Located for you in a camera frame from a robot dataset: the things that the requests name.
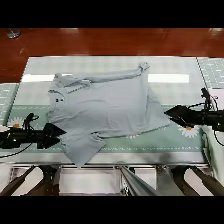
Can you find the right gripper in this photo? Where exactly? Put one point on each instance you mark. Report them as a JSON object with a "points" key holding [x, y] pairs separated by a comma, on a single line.
{"points": [[196, 117]]}

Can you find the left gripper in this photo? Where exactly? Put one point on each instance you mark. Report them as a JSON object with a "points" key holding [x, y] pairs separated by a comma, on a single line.
{"points": [[33, 136]]}

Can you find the pale grey T-shirt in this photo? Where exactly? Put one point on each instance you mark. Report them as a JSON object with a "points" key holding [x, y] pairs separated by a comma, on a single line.
{"points": [[110, 106]]}

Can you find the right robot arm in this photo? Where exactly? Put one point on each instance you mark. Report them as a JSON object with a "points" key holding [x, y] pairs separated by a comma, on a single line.
{"points": [[216, 118]]}

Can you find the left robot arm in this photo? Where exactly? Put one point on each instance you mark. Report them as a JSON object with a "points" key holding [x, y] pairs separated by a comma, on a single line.
{"points": [[8, 136]]}

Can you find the white garment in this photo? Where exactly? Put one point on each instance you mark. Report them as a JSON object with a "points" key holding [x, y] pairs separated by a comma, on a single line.
{"points": [[215, 156]]}

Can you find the silver frame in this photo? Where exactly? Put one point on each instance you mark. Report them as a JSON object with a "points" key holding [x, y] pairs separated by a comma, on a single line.
{"points": [[140, 180]]}

